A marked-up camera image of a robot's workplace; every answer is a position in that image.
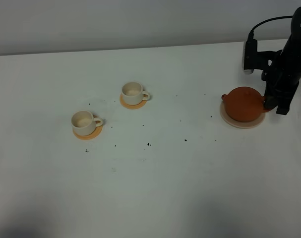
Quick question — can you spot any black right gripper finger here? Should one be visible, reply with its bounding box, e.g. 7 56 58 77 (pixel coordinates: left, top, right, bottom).
263 93 277 109
276 85 298 115

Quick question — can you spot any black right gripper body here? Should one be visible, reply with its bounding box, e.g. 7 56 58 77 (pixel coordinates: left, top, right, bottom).
257 49 301 99

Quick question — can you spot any brown clay teapot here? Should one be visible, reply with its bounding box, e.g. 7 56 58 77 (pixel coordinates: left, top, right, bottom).
221 87 271 122

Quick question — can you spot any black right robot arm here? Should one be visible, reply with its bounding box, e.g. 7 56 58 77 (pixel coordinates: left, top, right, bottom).
262 7 301 115

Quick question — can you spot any beige round teapot coaster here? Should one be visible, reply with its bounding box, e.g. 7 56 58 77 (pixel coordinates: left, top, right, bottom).
220 102 266 129

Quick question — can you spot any white teacup far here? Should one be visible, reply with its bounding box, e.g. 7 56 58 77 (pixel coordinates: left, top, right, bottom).
121 82 151 106

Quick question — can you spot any white teacup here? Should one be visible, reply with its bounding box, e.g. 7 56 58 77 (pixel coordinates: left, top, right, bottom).
121 82 151 106
71 111 103 136

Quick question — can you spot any orange coaster far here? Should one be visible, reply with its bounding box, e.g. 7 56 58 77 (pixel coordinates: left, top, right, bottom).
120 95 147 110

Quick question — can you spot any orange coaster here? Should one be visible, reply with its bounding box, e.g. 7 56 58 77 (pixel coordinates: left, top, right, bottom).
120 95 147 110
72 117 103 140

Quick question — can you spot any orange coaster near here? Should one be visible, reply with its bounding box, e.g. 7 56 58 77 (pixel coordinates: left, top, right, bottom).
72 117 103 140

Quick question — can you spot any white teacup near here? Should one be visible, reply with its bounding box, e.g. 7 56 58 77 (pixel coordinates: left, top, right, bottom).
71 111 103 136

